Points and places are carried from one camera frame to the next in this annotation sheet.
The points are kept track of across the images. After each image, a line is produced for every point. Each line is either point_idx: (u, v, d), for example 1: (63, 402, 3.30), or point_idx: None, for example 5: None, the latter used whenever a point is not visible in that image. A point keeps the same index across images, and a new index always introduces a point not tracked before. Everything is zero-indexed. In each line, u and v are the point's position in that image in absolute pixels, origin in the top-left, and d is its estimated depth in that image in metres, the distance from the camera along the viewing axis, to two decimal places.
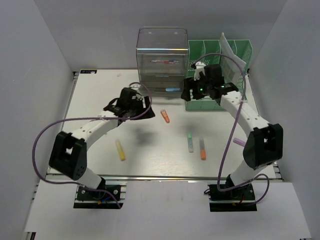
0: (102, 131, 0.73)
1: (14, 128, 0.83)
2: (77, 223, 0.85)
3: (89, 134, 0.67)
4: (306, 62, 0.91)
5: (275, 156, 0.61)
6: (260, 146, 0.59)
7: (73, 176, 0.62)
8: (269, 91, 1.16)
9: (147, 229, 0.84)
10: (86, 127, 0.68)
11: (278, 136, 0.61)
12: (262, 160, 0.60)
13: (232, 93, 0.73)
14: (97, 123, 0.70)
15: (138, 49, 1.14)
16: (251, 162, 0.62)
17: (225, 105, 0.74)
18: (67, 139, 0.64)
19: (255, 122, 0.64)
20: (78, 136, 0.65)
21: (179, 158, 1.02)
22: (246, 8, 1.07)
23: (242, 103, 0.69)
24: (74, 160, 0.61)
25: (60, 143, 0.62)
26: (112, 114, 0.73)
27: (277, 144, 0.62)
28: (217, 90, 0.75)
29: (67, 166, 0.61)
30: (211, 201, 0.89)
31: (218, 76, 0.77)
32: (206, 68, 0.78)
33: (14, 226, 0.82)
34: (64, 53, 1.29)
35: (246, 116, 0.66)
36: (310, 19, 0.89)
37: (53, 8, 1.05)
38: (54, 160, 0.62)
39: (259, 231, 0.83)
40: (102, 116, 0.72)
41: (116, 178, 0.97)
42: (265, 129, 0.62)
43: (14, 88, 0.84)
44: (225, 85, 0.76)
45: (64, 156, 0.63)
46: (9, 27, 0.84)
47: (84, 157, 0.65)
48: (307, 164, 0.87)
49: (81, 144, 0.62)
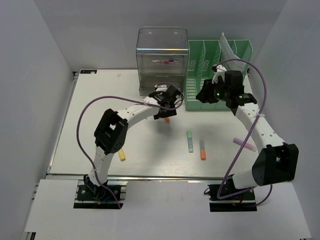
0: (143, 115, 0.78)
1: (14, 129, 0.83)
2: (78, 224, 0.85)
3: (132, 116, 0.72)
4: (306, 62, 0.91)
5: (286, 178, 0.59)
6: (271, 166, 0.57)
7: (111, 149, 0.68)
8: (269, 91, 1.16)
9: (148, 229, 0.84)
10: (130, 110, 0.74)
11: (292, 157, 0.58)
12: (271, 180, 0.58)
13: (249, 105, 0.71)
14: (141, 108, 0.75)
15: (138, 49, 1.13)
16: (260, 179, 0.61)
17: (240, 116, 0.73)
18: (113, 116, 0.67)
19: (268, 140, 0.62)
20: (122, 116, 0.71)
21: (179, 158, 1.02)
22: (246, 8, 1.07)
23: (257, 118, 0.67)
24: (115, 136, 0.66)
25: (106, 118, 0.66)
26: (155, 102, 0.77)
27: (291, 165, 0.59)
28: (234, 101, 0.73)
29: (108, 139, 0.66)
30: (211, 201, 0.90)
31: (238, 85, 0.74)
32: (227, 75, 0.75)
33: (14, 226, 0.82)
34: (64, 53, 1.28)
35: (260, 131, 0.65)
36: (310, 19, 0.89)
37: (53, 8, 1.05)
38: (98, 131, 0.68)
39: (259, 230, 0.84)
40: (147, 103, 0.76)
41: (116, 178, 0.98)
42: (279, 148, 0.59)
43: (14, 88, 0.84)
44: (244, 96, 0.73)
45: (108, 129, 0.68)
46: (9, 27, 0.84)
47: (125, 135, 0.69)
48: (307, 165, 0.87)
49: (124, 125, 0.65)
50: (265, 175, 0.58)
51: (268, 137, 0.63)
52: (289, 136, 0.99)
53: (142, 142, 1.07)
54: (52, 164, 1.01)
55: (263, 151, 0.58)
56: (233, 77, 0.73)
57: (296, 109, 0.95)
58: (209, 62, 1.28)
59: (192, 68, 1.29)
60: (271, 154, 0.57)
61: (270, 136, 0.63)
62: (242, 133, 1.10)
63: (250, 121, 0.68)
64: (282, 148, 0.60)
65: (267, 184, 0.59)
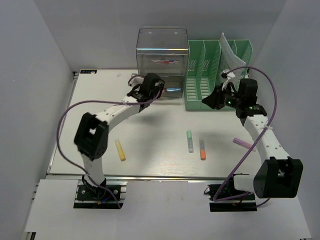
0: (124, 115, 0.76)
1: (15, 129, 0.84)
2: (78, 224, 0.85)
3: (112, 117, 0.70)
4: (306, 62, 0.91)
5: (285, 193, 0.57)
6: (271, 180, 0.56)
7: (93, 156, 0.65)
8: (269, 91, 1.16)
9: (147, 229, 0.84)
10: (110, 111, 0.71)
11: (295, 174, 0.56)
12: (271, 193, 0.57)
13: (259, 116, 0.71)
14: (120, 108, 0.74)
15: (138, 49, 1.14)
16: (259, 191, 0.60)
17: (248, 126, 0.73)
18: (91, 120, 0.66)
19: (273, 152, 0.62)
20: (101, 118, 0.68)
21: (180, 158, 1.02)
22: (245, 8, 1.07)
23: (265, 129, 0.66)
24: (96, 140, 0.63)
25: (85, 123, 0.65)
26: (135, 100, 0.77)
27: (294, 182, 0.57)
28: (243, 111, 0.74)
29: (89, 144, 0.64)
30: (211, 201, 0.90)
31: (251, 97, 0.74)
32: (242, 84, 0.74)
33: (14, 226, 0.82)
34: (65, 53, 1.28)
35: (265, 142, 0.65)
36: (310, 19, 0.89)
37: (53, 8, 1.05)
38: (78, 138, 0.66)
39: (259, 231, 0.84)
40: (126, 102, 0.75)
41: (116, 178, 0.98)
42: (283, 162, 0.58)
43: (14, 88, 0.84)
44: (254, 107, 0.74)
45: (88, 134, 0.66)
46: (10, 28, 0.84)
47: (106, 139, 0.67)
48: (307, 163, 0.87)
49: (104, 126, 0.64)
50: (265, 187, 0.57)
51: (273, 149, 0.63)
52: (289, 136, 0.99)
53: (142, 142, 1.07)
54: (52, 164, 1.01)
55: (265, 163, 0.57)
56: (247, 87, 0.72)
57: (296, 109, 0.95)
58: (209, 62, 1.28)
59: (192, 68, 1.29)
60: (274, 168, 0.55)
61: (274, 148, 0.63)
62: (242, 134, 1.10)
63: (257, 132, 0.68)
64: (287, 163, 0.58)
65: (267, 198, 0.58)
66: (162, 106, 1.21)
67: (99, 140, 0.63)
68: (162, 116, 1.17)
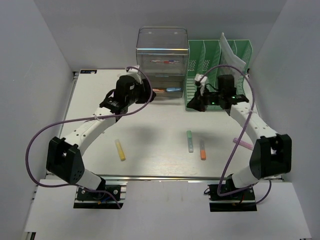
0: (98, 131, 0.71)
1: (15, 129, 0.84)
2: (78, 224, 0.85)
3: (83, 137, 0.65)
4: (306, 62, 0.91)
5: (281, 169, 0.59)
6: (267, 159, 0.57)
7: (70, 182, 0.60)
8: (269, 91, 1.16)
9: (147, 229, 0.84)
10: (80, 130, 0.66)
11: (286, 148, 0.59)
12: (268, 172, 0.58)
13: (242, 103, 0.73)
14: (92, 124, 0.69)
15: (138, 49, 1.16)
16: (257, 173, 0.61)
17: (234, 115, 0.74)
18: (61, 144, 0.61)
19: (262, 131, 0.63)
20: (70, 140, 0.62)
21: (180, 158, 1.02)
22: (245, 8, 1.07)
23: (250, 113, 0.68)
24: (69, 165, 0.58)
25: (53, 149, 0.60)
26: (108, 112, 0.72)
27: (286, 156, 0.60)
28: (227, 102, 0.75)
29: (63, 170, 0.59)
30: (211, 201, 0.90)
31: (230, 88, 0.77)
32: (220, 77, 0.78)
33: (14, 226, 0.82)
34: (64, 53, 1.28)
35: (253, 124, 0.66)
36: (310, 19, 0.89)
37: (53, 8, 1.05)
38: (49, 166, 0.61)
39: (259, 231, 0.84)
40: (98, 116, 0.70)
41: (116, 178, 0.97)
42: (273, 139, 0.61)
43: (14, 88, 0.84)
44: (236, 96, 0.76)
45: (60, 159, 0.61)
46: (10, 27, 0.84)
47: (80, 162, 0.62)
48: (307, 163, 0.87)
49: (75, 150, 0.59)
50: (263, 168, 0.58)
51: (261, 130, 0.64)
52: (289, 136, 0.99)
53: (142, 142, 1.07)
54: None
55: (258, 144, 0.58)
56: (225, 79, 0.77)
57: (296, 109, 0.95)
58: (209, 62, 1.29)
59: (192, 68, 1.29)
60: (267, 146, 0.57)
61: (263, 128, 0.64)
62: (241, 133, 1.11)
63: (244, 118, 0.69)
64: (277, 140, 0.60)
65: (265, 177, 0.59)
66: (162, 106, 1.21)
67: (72, 166, 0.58)
68: (162, 116, 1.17)
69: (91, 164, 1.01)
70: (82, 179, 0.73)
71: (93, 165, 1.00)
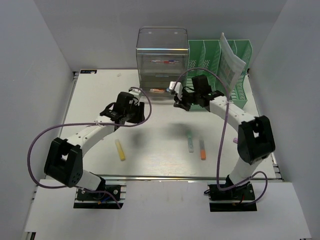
0: (98, 136, 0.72)
1: (14, 129, 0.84)
2: (78, 224, 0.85)
3: (85, 139, 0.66)
4: (305, 62, 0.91)
5: (267, 148, 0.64)
6: (251, 140, 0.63)
7: (68, 184, 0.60)
8: (269, 91, 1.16)
9: (147, 229, 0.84)
10: (82, 133, 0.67)
11: (266, 128, 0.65)
12: (256, 153, 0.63)
13: (219, 98, 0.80)
14: (93, 129, 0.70)
15: (138, 49, 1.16)
16: (247, 157, 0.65)
17: (215, 110, 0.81)
18: (63, 145, 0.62)
19: (242, 117, 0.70)
20: (73, 142, 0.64)
21: (179, 158, 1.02)
22: (245, 8, 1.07)
23: (228, 105, 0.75)
24: (69, 165, 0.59)
25: (55, 149, 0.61)
26: (109, 120, 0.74)
27: (268, 136, 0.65)
28: (205, 99, 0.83)
29: (62, 172, 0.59)
30: (211, 201, 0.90)
31: (205, 86, 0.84)
32: (194, 79, 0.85)
33: (14, 226, 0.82)
34: (64, 53, 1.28)
35: (233, 113, 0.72)
36: (310, 19, 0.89)
37: (53, 8, 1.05)
38: (49, 167, 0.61)
39: (259, 231, 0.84)
40: (99, 122, 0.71)
41: (116, 178, 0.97)
42: (254, 123, 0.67)
43: (14, 88, 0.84)
44: (212, 93, 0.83)
45: (61, 161, 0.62)
46: (10, 27, 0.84)
47: (80, 164, 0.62)
48: (307, 163, 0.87)
49: (77, 150, 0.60)
50: (250, 149, 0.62)
51: (241, 116, 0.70)
52: (289, 136, 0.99)
53: (142, 142, 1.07)
54: None
55: (241, 129, 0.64)
56: (199, 79, 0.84)
57: (296, 109, 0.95)
58: (209, 62, 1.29)
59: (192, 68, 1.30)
60: (248, 128, 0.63)
61: (242, 115, 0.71)
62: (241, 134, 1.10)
63: (223, 110, 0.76)
64: (256, 123, 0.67)
65: (255, 158, 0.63)
66: (162, 106, 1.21)
67: (73, 166, 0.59)
68: (162, 116, 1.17)
69: (91, 163, 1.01)
70: (81, 181, 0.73)
71: (94, 164, 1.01)
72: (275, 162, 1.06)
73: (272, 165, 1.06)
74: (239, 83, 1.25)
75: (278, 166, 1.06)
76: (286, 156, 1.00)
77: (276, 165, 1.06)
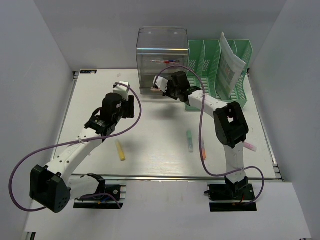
0: (83, 154, 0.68)
1: (15, 129, 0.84)
2: (78, 224, 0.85)
3: (67, 164, 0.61)
4: (305, 63, 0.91)
5: (242, 130, 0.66)
6: (226, 124, 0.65)
7: (55, 210, 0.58)
8: (269, 91, 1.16)
9: (147, 229, 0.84)
10: (64, 157, 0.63)
11: (239, 113, 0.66)
12: (233, 136, 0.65)
13: (197, 92, 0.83)
14: (75, 150, 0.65)
15: (138, 49, 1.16)
16: (225, 141, 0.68)
17: (194, 103, 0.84)
18: (44, 173, 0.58)
19: (216, 105, 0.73)
20: (53, 171, 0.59)
21: (179, 158, 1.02)
22: (245, 9, 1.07)
23: (204, 97, 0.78)
24: (53, 195, 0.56)
25: (35, 178, 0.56)
26: (93, 134, 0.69)
27: (242, 119, 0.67)
28: (184, 95, 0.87)
29: (47, 199, 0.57)
30: (211, 201, 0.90)
31: (184, 82, 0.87)
32: (174, 77, 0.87)
33: (15, 226, 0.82)
34: (65, 53, 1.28)
35: (208, 103, 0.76)
36: (310, 20, 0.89)
37: (54, 8, 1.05)
38: (33, 194, 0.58)
39: (259, 231, 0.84)
40: (82, 139, 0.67)
41: (115, 178, 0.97)
42: (227, 109, 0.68)
43: (14, 88, 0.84)
44: (190, 89, 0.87)
45: (43, 187, 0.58)
46: (10, 27, 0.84)
47: (66, 189, 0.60)
48: (307, 164, 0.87)
49: (58, 180, 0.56)
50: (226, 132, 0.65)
51: (216, 104, 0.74)
52: (289, 135, 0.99)
53: (141, 142, 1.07)
54: None
55: (215, 115, 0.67)
56: (178, 77, 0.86)
57: (296, 109, 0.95)
58: (209, 62, 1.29)
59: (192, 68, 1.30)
60: (221, 113, 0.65)
61: (216, 103, 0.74)
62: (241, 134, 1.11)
63: (200, 102, 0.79)
64: (230, 109, 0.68)
65: (232, 141, 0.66)
66: (162, 106, 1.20)
67: (56, 195, 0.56)
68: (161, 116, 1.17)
69: (91, 163, 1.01)
70: (78, 187, 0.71)
71: (93, 164, 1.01)
72: (274, 162, 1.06)
73: (272, 165, 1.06)
74: (239, 83, 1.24)
75: (278, 166, 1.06)
76: (286, 156, 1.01)
77: (276, 165, 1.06)
